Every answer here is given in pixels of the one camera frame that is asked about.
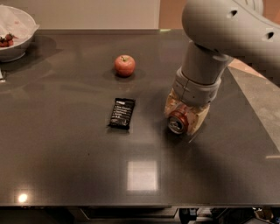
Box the white napkin in bowl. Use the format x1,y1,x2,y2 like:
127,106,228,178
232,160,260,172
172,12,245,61
0,5,39,39

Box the red apple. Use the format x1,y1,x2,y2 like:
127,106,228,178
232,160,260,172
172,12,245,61
114,55,136,77

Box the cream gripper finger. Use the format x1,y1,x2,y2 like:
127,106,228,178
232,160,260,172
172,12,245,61
164,89,186,117
186,104,210,136

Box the white bowl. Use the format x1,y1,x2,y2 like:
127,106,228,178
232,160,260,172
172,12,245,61
0,4,40,63

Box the red coke can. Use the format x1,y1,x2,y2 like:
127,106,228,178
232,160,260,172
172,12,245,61
168,109,189,135

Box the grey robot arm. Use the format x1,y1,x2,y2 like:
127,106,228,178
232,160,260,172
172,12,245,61
164,0,280,136

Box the black snack bar wrapper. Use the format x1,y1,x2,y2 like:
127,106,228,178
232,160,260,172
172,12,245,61
108,98,136,130

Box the red strawberries in bowl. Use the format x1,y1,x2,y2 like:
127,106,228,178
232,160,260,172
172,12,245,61
0,33,16,47

